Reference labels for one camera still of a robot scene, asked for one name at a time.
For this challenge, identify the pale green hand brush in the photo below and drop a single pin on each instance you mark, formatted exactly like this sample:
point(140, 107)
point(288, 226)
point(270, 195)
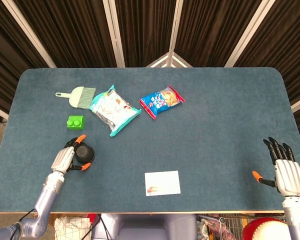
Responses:
point(76, 97)

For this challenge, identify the black round object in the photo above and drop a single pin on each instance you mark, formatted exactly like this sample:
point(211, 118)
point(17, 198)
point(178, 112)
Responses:
point(85, 152)

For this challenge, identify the green toy building block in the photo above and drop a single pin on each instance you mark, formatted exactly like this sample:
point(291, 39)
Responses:
point(76, 123)

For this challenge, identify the dark brown curtain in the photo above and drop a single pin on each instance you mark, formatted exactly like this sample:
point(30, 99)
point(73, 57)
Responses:
point(145, 30)

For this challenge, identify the white printed card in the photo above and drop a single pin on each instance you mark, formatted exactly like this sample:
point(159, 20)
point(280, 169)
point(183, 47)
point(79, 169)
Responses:
point(162, 182)

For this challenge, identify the colourful plastic package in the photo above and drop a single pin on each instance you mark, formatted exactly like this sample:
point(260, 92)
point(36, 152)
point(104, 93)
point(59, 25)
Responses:
point(215, 231)

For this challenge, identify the white triangular frame foot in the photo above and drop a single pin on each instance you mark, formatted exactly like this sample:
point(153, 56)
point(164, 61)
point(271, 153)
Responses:
point(156, 62)

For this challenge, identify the left lavender robot arm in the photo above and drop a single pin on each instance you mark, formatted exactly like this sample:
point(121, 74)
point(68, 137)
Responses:
point(43, 200)

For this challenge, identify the right lavender robot arm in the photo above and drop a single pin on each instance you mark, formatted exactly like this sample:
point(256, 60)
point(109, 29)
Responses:
point(297, 217)

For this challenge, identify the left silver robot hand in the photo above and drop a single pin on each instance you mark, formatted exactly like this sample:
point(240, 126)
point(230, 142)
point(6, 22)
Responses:
point(62, 158)

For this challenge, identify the white checked bag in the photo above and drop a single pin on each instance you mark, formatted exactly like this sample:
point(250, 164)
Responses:
point(70, 228)

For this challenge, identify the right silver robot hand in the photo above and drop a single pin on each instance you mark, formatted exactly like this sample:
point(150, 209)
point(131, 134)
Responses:
point(288, 177)

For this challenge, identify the blue and red snack bag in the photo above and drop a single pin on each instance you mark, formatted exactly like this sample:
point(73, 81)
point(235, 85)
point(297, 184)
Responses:
point(160, 101)

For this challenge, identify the small red plastic object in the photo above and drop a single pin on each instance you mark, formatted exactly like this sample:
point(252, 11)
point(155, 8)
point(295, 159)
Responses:
point(92, 217)

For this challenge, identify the blue felt table cover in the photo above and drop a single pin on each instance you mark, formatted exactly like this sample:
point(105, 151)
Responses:
point(215, 137)

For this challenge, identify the teal-edged clear snack bag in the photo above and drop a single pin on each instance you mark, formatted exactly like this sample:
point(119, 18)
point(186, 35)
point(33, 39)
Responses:
point(113, 111)

